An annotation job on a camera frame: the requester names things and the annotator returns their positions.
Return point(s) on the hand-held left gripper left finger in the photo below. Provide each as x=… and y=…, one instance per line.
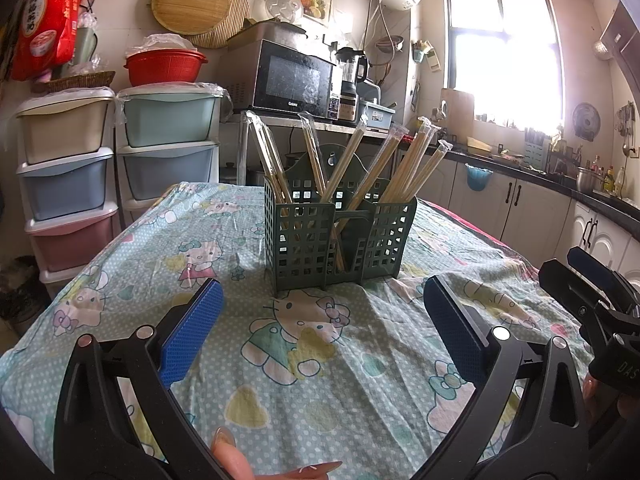
x=192, y=332

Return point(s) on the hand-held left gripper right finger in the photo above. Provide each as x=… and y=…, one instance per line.
x=452, y=332

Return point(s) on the steel rack table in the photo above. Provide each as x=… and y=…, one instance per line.
x=335, y=127

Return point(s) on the dark kitchen countertop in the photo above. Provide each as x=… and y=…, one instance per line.
x=560, y=185

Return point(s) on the clear plastic lid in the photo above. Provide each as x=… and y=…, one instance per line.
x=284, y=6

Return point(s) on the green and blue drawer tower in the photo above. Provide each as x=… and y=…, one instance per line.
x=170, y=120

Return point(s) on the white kitchen cabinets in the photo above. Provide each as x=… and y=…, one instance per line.
x=530, y=210

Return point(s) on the steel stock pot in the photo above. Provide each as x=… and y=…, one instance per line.
x=589, y=180

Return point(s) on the black blender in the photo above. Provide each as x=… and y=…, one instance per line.
x=350, y=67

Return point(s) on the blue hanging bin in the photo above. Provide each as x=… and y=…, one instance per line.
x=479, y=179

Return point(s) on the bunch of chopsticks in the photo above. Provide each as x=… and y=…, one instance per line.
x=274, y=165

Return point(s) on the round woven mat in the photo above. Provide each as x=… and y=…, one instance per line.
x=236, y=20

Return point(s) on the cartoon printed blanket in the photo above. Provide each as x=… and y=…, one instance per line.
x=320, y=360

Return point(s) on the pale green cup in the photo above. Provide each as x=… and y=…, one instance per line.
x=86, y=45

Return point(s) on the small wall fan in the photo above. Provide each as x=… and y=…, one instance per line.
x=586, y=121

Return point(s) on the red plastic basin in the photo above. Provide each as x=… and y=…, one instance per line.
x=165, y=70

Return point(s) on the black microwave oven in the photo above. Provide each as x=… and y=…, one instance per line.
x=292, y=77

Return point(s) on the teal knife block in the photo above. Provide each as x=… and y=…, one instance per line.
x=536, y=146

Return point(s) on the light blue appliance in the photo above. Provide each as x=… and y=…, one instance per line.
x=371, y=91

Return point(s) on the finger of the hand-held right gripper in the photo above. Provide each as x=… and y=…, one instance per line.
x=587, y=265
x=565, y=282

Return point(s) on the white plastic bag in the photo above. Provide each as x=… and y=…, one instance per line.
x=162, y=44

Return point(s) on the range hood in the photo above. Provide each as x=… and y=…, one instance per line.
x=625, y=35

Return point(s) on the cream blue pink drawer tower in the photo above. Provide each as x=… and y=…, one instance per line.
x=65, y=185

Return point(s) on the red printed bag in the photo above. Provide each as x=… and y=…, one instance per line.
x=50, y=25

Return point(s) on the round bamboo board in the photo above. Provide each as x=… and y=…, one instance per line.
x=190, y=5

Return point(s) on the green wall holder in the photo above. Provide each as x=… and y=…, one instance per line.
x=425, y=54

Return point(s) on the metal strainer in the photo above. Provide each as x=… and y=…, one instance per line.
x=390, y=44

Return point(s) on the person's left hand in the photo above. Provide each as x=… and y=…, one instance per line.
x=232, y=460

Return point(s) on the wicker basket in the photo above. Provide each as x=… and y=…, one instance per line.
x=75, y=81

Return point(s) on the pale cutting board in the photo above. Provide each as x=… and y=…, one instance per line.
x=457, y=110

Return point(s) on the person's right hand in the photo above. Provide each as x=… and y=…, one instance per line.
x=592, y=396

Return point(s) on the green plastic utensil basket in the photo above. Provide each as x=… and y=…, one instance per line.
x=305, y=240

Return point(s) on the kitchen window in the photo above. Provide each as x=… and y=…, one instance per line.
x=500, y=50

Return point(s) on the blue dish box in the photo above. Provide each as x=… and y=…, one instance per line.
x=379, y=115

